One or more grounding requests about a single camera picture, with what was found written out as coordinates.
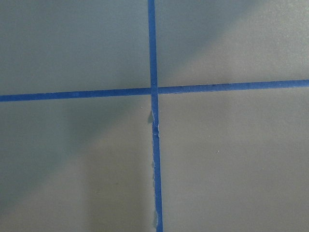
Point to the blue tape grid lines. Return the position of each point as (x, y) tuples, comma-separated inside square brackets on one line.
[(154, 115)]

